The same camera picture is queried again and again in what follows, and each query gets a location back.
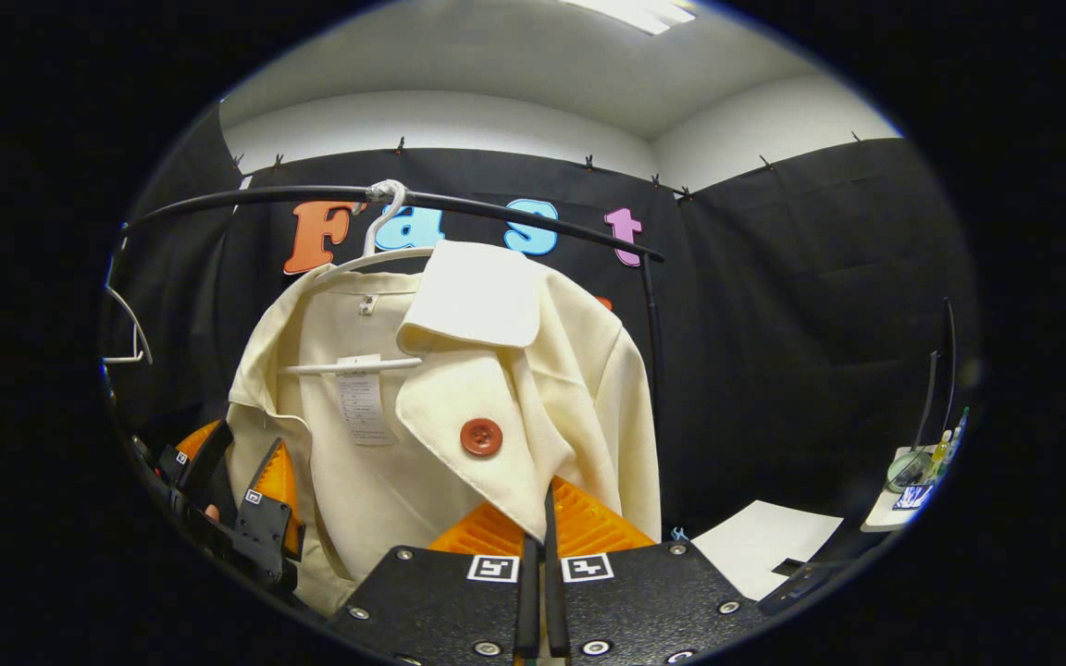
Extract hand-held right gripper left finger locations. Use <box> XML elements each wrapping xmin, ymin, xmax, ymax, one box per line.
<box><xmin>328</xmin><ymin>499</ymin><xmax>545</xmax><ymax>666</ymax></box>

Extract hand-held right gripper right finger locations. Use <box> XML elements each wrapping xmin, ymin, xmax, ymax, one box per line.
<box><xmin>544</xmin><ymin>476</ymin><xmax>775</xmax><ymax>666</ymax></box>

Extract white plastic hanger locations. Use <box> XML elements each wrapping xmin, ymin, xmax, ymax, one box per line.
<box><xmin>103</xmin><ymin>285</ymin><xmax>155</xmax><ymax>366</ymax></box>
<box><xmin>279</xmin><ymin>179</ymin><xmax>437</xmax><ymax>376</ymax></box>

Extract cream button jacket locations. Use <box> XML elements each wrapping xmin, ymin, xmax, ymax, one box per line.
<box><xmin>223</xmin><ymin>240</ymin><xmax>663</xmax><ymax>616</ymax></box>

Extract white paper sheet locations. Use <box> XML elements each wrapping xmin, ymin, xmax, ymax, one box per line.
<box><xmin>692</xmin><ymin>500</ymin><xmax>844</xmax><ymax>602</ymax></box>

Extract small white table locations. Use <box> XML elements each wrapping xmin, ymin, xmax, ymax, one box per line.
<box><xmin>861</xmin><ymin>481</ymin><xmax>941</xmax><ymax>533</ymax></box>

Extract black backdrop cloth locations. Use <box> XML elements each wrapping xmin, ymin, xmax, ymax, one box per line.
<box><xmin>100</xmin><ymin>102</ymin><xmax>983</xmax><ymax>556</ymax></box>

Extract glass bowl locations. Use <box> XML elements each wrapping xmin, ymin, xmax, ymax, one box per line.
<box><xmin>886</xmin><ymin>449</ymin><xmax>936</xmax><ymax>493</ymax></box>

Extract row of black clips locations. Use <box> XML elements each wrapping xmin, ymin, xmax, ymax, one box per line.
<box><xmin>232</xmin><ymin>129</ymin><xmax>867</xmax><ymax>200</ymax></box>

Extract black monitor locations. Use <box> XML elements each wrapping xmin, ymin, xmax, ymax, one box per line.
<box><xmin>914</xmin><ymin>296</ymin><xmax>958</xmax><ymax>452</ymax></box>

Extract ceiling light panel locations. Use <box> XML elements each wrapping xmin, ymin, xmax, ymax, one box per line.
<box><xmin>559</xmin><ymin>0</ymin><xmax>696</xmax><ymax>36</ymax></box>

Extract black clothes rail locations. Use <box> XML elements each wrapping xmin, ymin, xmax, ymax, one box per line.
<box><xmin>119</xmin><ymin>185</ymin><xmax>673</xmax><ymax>408</ymax></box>

